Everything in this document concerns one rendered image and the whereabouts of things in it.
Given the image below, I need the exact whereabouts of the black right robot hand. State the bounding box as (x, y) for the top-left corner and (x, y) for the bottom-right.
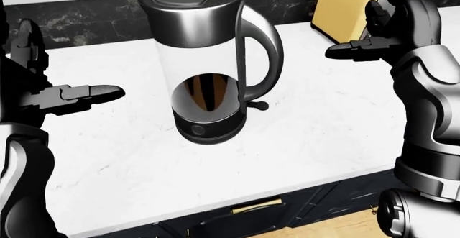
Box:
(325, 0), (442, 67)

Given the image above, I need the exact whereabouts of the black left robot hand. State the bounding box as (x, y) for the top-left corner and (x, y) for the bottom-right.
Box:
(0, 0), (127, 127)

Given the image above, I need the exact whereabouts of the dark cabinet drawer front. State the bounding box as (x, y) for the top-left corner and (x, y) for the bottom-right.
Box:
(154, 167), (403, 238)

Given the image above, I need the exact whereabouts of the black kettle power lever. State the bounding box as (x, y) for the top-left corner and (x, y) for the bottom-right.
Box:
(247, 100), (270, 111)

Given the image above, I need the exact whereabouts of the glass and steel electric kettle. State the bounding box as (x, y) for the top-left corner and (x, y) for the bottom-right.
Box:
(137, 0), (285, 146)

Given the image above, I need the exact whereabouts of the brass drawer handle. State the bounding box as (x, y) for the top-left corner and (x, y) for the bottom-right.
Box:
(230, 197), (283, 215)

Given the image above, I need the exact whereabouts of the yellow toaster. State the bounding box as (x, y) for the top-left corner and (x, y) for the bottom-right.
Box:
(310, 0), (386, 44)

